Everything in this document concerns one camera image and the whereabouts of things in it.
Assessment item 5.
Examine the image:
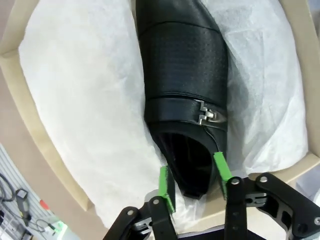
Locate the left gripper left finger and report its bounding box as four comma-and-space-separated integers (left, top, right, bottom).
104, 165, 179, 240

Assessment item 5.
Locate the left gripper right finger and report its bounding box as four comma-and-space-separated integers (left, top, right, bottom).
213, 151, 320, 240

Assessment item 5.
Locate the black leather buckle shoe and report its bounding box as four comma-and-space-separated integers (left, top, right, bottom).
133, 0, 229, 200

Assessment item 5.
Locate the white tissue paper sheet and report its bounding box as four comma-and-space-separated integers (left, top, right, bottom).
17, 0, 309, 235

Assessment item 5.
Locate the brown cardboard shoe box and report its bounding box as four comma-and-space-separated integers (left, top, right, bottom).
0, 0, 320, 232

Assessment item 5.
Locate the grey handheld device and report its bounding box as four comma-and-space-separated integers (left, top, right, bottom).
14, 188, 30, 227

